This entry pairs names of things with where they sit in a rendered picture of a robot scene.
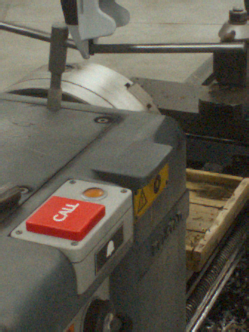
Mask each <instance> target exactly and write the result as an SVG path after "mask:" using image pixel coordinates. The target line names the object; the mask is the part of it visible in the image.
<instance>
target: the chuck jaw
mask: <svg viewBox="0 0 249 332"><path fill-rule="evenodd" d="M125 87H126V88H127V89H126V90H127V91H128V92H129V93H131V94H132V95H133V96H134V97H135V98H136V99H137V100H138V101H139V102H140V103H141V104H142V106H143V107H147V106H148V105H149V104H150V102H151V101H153V99H152V98H151V97H150V95H149V94H148V93H146V92H145V91H144V90H143V89H142V88H141V87H140V86H139V85H138V84H137V83H135V84H134V85H133V86H132V85H131V86H130V87H129V88H128V87H127V86H126V85H125ZM147 108H148V109H149V107H147Z"/></svg>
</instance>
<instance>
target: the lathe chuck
mask: <svg viewBox="0 0 249 332"><path fill-rule="evenodd" d="M66 67H71V68H73V69H72V70H71V71H68V72H64V73H63V74H62V81H65V82H70V83H73V84H77V85H78V86H80V87H83V88H85V89H87V90H89V91H91V92H93V93H95V94H96V95H98V96H100V97H101V98H103V99H104V100H105V101H106V102H108V103H109V104H111V105H112V106H113V107H114V108H115V109H124V110H135V111H140V112H146V113H155V114H160V115H161V113H160V112H159V110H158V109H157V108H156V106H155V105H154V104H153V103H152V102H150V104H149V105H148V106H147V107H149V109H148V108H147V107H143V106H142V104H141V103H140V102H139V101H138V100H137V99H136V98H135V97H134V96H133V95H132V94H131V93H129V92H128V91H127V90H126V89H127V88H126V87H125V85H126V86H127V87H128V88H129V87H130V86H131V85H132V81H130V80H129V79H127V78H126V77H124V76H121V75H120V74H118V73H116V72H114V71H113V70H111V69H109V68H106V67H103V66H101V65H99V64H94V63H91V62H83V61H76V60H67V63H66ZM50 74H51V73H50V72H49V70H48V64H45V65H43V66H41V67H39V68H37V69H35V70H34V71H32V72H31V73H29V74H27V75H26V76H24V77H23V78H21V79H19V80H17V81H16V82H14V83H12V84H11V85H13V84H16V83H19V82H23V81H27V80H31V79H50ZM11 85H10V86H11ZM8 87H9V86H8Z"/></svg>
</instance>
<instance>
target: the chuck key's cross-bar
mask: <svg viewBox="0 0 249 332"><path fill-rule="evenodd" d="M0 30H5V31H8V32H11V33H15V34H19V35H22V36H26V37H30V38H33V39H38V40H41V41H43V42H48V43H50V33H48V32H44V31H42V30H37V29H34V28H31V27H26V26H23V25H20V24H15V23H12V22H9V21H5V20H0ZM64 46H65V47H70V48H73V49H76V50H78V47H77V45H76V44H75V42H74V40H73V39H70V38H67V39H66V40H65V41H64ZM246 50H247V45H246V44H245V43H244V42H226V43H170V44H89V53H244V52H245V51H246Z"/></svg>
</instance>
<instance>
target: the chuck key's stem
mask: <svg viewBox="0 0 249 332"><path fill-rule="evenodd" d="M67 38H69V29H68V26H67V24H66V23H65V22H63V21H55V22H53V23H52V24H51V33H50V51H49V61H48V70H49V72H50V73H51V74H50V87H49V88H48V92H47V109H48V110H54V111H57V110H59V109H60V108H61V102H62V87H61V85H62V74H63V73H64V72H65V71H66V63H67V47H65V46H64V41H65V40H66V39H67Z"/></svg>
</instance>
